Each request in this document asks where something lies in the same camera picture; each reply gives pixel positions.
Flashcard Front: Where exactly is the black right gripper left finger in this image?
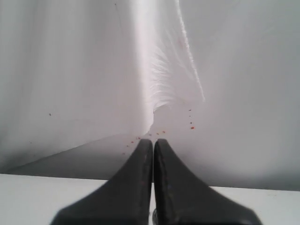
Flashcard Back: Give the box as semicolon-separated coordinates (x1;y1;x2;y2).
52;139;153;225

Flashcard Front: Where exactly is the white backdrop cloth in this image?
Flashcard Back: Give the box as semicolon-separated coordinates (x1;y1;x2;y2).
0;0;300;190

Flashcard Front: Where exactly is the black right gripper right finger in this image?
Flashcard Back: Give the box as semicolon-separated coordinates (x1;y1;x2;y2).
154;139;261;225

